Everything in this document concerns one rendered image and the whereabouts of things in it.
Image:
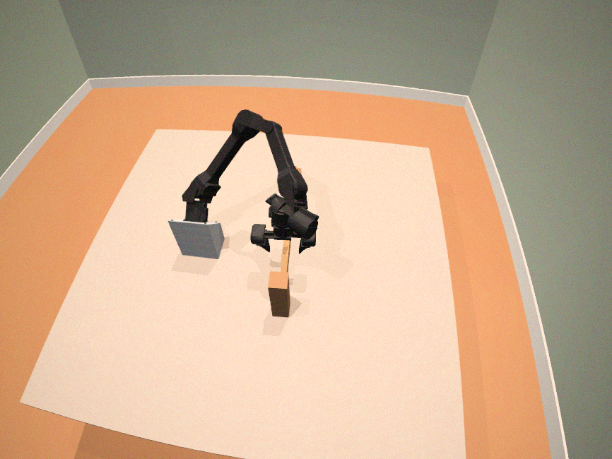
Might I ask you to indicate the long tan wooden rail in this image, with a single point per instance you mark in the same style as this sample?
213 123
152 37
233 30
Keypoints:
285 256

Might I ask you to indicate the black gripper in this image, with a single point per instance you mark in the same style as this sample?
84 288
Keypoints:
260 236

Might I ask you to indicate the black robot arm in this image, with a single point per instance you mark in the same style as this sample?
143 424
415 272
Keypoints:
291 185

